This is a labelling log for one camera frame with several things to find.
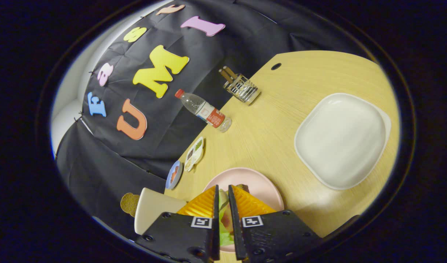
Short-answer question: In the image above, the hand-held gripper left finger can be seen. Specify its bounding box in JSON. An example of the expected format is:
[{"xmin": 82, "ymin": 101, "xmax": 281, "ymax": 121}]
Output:
[{"xmin": 135, "ymin": 184, "xmax": 221, "ymax": 263}]

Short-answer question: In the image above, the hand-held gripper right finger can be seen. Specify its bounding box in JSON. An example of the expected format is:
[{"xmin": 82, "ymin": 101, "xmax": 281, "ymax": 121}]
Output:
[{"xmin": 228, "ymin": 184, "xmax": 323, "ymax": 263}]

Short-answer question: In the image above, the green lettuce leaf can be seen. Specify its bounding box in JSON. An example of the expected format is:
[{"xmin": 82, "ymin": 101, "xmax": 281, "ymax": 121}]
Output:
[{"xmin": 219, "ymin": 188, "xmax": 234, "ymax": 247}]

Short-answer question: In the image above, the pink round plate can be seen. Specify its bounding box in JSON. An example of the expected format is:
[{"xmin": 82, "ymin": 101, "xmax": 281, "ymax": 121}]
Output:
[{"xmin": 203, "ymin": 167, "xmax": 285, "ymax": 253}]

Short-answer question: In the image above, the cream toaster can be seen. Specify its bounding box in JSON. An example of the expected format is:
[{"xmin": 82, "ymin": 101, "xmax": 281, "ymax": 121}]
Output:
[{"xmin": 134, "ymin": 187, "xmax": 187, "ymax": 235}]

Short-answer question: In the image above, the small blue plate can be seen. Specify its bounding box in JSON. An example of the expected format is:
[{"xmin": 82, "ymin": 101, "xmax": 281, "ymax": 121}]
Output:
[{"xmin": 166, "ymin": 160, "xmax": 183, "ymax": 190}]

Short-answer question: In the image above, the white divided condiment dish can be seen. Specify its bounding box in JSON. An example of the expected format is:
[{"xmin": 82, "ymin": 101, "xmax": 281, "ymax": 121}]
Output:
[{"xmin": 184, "ymin": 136, "xmax": 205, "ymax": 172}]

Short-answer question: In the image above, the clear bottle with red label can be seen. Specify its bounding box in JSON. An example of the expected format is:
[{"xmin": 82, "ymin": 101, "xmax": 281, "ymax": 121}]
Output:
[{"xmin": 174, "ymin": 89, "xmax": 232, "ymax": 133}]

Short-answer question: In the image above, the white square plate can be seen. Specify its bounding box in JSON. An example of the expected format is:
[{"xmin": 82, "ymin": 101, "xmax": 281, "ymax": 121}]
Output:
[{"xmin": 294, "ymin": 93, "xmax": 392, "ymax": 190}]

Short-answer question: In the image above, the black backdrop cloth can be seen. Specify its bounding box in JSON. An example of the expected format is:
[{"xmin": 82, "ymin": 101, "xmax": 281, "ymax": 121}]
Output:
[{"xmin": 55, "ymin": 0, "xmax": 355, "ymax": 238}]

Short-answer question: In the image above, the metal wire utensil holder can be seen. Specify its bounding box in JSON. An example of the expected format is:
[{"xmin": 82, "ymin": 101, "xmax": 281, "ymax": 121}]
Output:
[{"xmin": 223, "ymin": 73, "xmax": 261, "ymax": 106}]

